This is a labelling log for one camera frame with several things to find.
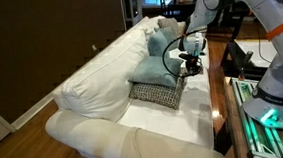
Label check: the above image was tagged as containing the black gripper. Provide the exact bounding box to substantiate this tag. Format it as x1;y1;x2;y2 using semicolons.
178;51;204;77

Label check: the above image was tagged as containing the teal velvet cushion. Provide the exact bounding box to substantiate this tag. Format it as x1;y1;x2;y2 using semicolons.
126;53;186;92
145;26;182;60

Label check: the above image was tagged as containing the leaf patterned cushion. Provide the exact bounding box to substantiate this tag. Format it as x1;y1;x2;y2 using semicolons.
156;16;183;40
126;73;189;114

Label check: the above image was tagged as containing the black stand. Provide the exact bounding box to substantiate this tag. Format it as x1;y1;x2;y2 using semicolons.
218;38;277;83

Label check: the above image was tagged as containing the white sofa back cushion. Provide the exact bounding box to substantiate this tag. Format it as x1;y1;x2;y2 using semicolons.
57;27;156;128
110;14;167;49

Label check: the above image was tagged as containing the dark wooden chair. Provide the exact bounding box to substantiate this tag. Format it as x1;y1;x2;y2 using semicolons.
157;0;193;20

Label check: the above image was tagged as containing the beige sofa armrest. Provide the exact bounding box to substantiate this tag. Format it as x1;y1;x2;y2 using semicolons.
43;97;229;158

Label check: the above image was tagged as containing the orange velcro strap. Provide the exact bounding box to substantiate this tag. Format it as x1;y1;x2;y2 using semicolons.
265;16;283;42

